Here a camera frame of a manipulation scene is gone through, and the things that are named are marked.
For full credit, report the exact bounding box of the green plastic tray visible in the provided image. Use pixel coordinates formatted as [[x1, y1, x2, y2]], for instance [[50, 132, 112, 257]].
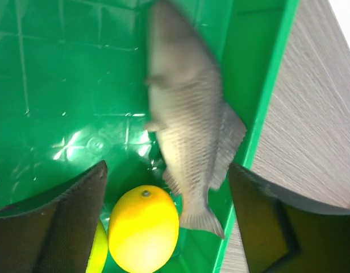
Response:
[[0, 1, 298, 272]]

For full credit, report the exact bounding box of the yellow fake fruit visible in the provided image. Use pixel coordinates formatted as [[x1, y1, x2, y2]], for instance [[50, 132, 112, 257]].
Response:
[[108, 185, 180, 272]]

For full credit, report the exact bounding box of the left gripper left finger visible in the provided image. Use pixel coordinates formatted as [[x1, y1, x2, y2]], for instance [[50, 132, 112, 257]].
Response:
[[0, 160, 108, 272]]

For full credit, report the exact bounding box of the green fake fruit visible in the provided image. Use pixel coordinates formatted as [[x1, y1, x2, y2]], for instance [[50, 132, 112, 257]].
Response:
[[86, 220, 109, 273]]

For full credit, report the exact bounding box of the grey fake fish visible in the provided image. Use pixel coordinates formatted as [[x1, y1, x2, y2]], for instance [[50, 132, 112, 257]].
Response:
[[145, 1, 247, 238]]

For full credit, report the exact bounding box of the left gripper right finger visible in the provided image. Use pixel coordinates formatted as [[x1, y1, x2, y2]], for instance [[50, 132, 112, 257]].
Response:
[[228, 163, 350, 272]]

